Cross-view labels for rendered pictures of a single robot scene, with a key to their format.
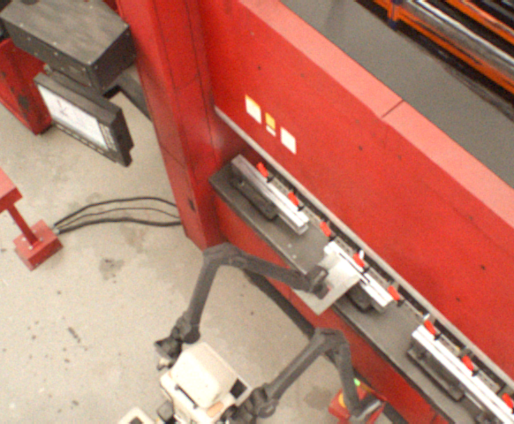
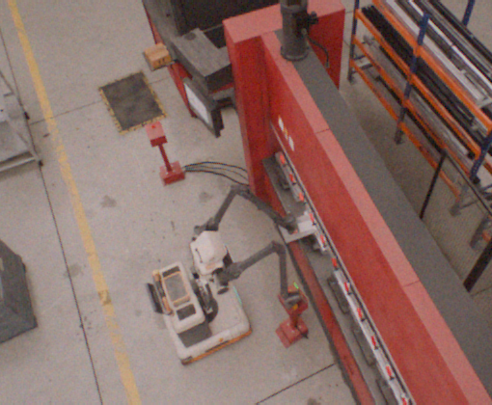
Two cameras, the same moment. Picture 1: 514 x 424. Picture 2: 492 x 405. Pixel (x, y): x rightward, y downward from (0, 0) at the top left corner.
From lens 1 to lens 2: 1.17 m
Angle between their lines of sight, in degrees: 11
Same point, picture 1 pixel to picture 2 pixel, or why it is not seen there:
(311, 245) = (300, 208)
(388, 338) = (320, 269)
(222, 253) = (238, 188)
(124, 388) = (187, 260)
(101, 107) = (209, 101)
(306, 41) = (297, 89)
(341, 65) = (308, 105)
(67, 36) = (199, 60)
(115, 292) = (202, 210)
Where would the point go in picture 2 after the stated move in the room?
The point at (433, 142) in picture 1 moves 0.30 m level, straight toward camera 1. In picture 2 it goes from (334, 151) to (303, 185)
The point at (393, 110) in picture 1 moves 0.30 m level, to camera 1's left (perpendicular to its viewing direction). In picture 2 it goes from (322, 132) to (274, 123)
